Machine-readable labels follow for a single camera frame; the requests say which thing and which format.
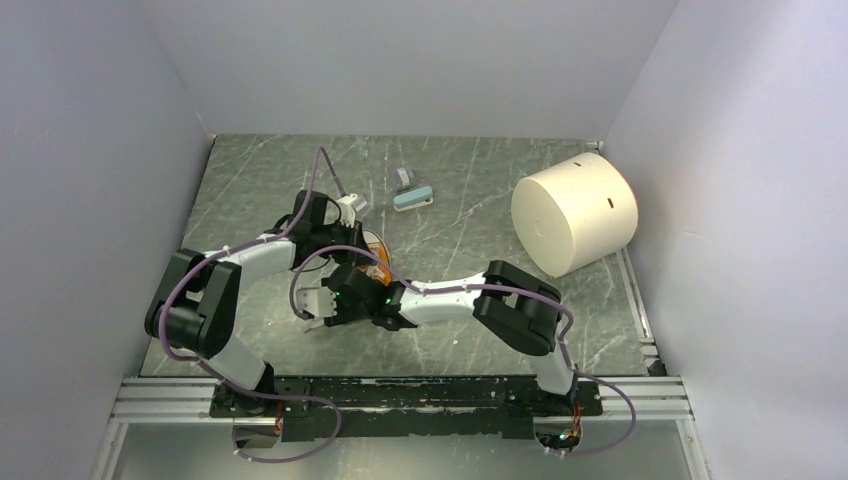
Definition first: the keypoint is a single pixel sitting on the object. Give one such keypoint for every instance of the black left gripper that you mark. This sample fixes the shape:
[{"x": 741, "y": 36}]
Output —
[{"x": 353, "y": 236}]

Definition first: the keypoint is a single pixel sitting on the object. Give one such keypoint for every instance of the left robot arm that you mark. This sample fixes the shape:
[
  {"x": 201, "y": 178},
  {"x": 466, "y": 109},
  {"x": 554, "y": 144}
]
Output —
[{"x": 195, "y": 306}]

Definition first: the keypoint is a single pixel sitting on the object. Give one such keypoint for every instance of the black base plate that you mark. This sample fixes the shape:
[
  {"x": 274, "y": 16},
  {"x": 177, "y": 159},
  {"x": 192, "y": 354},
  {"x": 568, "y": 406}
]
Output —
[{"x": 314, "y": 407}]

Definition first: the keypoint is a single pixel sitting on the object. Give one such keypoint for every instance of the small tape roll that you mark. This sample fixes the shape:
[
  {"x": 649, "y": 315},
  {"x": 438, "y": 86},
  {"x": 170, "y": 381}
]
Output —
[{"x": 405, "y": 179}]

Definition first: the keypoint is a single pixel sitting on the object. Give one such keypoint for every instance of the teal stapler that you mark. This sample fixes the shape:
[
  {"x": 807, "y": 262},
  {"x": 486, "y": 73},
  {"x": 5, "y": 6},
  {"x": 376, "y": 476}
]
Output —
[{"x": 412, "y": 199}]

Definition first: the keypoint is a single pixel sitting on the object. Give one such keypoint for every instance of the white cylindrical container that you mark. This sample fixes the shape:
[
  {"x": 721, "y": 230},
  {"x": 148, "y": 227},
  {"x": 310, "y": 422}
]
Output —
[{"x": 573, "y": 213}]

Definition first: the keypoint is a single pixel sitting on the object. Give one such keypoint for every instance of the orange canvas sneaker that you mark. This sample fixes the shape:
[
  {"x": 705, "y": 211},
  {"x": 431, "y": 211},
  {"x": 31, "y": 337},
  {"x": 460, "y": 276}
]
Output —
[{"x": 377, "y": 271}]

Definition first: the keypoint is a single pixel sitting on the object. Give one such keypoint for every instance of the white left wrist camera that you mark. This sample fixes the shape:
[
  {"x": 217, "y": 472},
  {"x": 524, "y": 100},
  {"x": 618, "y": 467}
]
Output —
[{"x": 352, "y": 207}]

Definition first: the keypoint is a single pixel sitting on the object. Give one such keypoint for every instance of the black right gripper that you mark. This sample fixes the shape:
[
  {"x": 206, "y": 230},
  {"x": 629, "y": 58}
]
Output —
[{"x": 341, "y": 317}]

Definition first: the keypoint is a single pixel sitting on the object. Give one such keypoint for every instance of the aluminium frame rail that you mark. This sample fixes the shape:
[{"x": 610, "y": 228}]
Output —
[{"x": 161, "y": 429}]

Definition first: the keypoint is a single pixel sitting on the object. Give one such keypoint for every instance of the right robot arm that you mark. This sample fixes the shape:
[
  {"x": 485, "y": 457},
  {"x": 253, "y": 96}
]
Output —
[{"x": 524, "y": 312}]

